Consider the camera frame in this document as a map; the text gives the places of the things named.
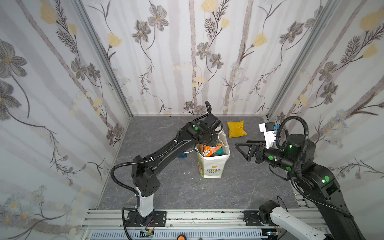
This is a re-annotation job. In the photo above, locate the orange snack packet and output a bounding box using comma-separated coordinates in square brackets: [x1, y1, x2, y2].
[199, 144, 224, 157]

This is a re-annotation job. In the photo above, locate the yellow snack packet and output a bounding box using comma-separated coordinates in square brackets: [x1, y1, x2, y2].
[227, 121, 247, 138]

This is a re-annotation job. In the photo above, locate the white green paper bag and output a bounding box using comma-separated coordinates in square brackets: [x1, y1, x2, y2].
[183, 130, 230, 179]

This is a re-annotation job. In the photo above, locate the teal snack packet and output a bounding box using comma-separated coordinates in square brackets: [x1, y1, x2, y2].
[215, 147, 226, 156]

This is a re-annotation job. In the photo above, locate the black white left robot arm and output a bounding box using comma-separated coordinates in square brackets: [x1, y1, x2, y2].
[110, 101, 223, 227]

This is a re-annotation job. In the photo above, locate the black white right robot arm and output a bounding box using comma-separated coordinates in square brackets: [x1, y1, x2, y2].
[235, 116, 365, 240]

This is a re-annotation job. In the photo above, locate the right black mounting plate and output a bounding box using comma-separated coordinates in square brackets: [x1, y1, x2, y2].
[243, 210, 263, 227]

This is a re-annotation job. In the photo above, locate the black mounting plate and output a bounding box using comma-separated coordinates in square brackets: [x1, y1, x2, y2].
[124, 211, 167, 228]
[243, 210, 263, 227]

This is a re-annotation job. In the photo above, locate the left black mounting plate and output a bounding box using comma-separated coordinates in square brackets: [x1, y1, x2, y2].
[124, 211, 167, 228]

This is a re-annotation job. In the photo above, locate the orange black knob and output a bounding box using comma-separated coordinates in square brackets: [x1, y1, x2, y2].
[177, 235, 187, 240]

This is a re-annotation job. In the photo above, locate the small green circuit board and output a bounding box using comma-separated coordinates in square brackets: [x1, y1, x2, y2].
[139, 230, 154, 238]

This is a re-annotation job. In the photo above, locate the right corner aluminium profile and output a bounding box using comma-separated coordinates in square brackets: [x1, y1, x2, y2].
[266, 0, 340, 120]

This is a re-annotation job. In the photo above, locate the corner aluminium profile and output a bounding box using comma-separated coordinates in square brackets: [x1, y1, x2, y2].
[71, 0, 134, 118]
[266, 0, 340, 120]

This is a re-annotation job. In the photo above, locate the left corner aluminium profile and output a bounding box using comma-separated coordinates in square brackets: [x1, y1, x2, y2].
[71, 0, 134, 118]

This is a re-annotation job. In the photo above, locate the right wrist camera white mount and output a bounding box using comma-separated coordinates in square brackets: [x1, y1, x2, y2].
[259, 122, 280, 149]

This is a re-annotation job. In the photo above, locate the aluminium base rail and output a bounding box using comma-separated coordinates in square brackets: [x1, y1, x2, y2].
[80, 208, 328, 232]

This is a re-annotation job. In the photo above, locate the white slotted cable duct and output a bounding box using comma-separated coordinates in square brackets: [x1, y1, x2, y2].
[90, 229, 268, 240]

